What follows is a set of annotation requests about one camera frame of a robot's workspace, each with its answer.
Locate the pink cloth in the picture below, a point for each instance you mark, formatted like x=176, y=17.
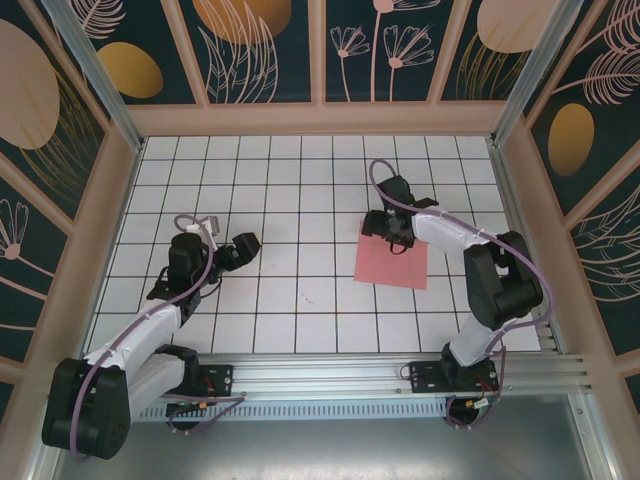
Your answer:
x=390, y=270

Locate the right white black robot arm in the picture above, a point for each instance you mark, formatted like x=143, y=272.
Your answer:
x=440, y=235

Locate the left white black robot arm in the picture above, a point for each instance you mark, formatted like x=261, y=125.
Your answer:
x=135, y=335

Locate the grey metal base panel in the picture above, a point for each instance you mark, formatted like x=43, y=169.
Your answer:
x=320, y=450

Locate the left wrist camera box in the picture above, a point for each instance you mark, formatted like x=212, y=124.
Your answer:
x=212, y=225

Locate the aluminium side rail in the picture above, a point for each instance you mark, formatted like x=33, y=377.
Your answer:
x=502, y=180

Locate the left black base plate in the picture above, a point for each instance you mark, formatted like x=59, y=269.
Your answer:
x=220, y=377

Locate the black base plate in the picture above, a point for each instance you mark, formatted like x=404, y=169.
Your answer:
x=220, y=377
x=425, y=380

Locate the long aluminium mounting rail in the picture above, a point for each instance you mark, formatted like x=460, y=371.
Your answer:
x=320, y=375

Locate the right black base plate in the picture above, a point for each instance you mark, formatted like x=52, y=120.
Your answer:
x=425, y=380

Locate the right aluminium corner post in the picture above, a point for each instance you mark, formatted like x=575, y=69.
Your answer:
x=535, y=65

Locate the aluminium corner post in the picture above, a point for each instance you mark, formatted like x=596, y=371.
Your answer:
x=95, y=65
x=535, y=65

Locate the left aluminium corner post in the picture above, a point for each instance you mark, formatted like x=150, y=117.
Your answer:
x=95, y=65

